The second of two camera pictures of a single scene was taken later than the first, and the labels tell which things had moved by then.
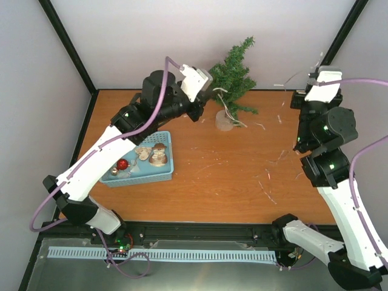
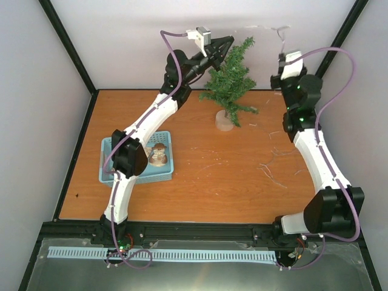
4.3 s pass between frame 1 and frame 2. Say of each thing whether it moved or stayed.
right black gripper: moved
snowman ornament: stayed
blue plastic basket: stayed
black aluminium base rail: stayed
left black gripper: moved
